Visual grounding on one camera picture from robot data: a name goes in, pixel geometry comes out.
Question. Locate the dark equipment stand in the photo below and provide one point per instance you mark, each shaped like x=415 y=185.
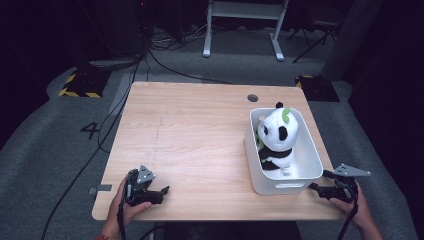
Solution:
x=113 y=33

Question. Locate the grey curtain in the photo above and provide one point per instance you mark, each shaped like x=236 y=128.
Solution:
x=353 y=36

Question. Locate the person's right hand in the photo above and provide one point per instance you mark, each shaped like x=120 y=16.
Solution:
x=360 y=210

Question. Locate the yellow-black striped floor plate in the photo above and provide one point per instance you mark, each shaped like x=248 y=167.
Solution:
x=83 y=85
x=318 y=88

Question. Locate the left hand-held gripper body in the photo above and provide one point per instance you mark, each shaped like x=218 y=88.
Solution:
x=136 y=186

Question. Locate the white plastic bin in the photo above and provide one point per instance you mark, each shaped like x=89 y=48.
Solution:
x=306 y=156

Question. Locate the person's left hand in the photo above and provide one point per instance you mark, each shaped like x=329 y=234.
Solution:
x=123 y=213

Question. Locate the black tripod stand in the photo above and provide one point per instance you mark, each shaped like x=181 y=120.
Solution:
x=316 y=36

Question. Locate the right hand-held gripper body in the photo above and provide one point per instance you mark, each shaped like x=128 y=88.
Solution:
x=346 y=191

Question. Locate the panda plush toy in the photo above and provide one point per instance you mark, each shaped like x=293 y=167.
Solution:
x=278 y=136

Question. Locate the white desk frame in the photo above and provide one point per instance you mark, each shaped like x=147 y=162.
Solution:
x=245 y=10

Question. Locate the grey tape piece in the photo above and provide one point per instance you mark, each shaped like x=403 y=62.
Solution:
x=101 y=188

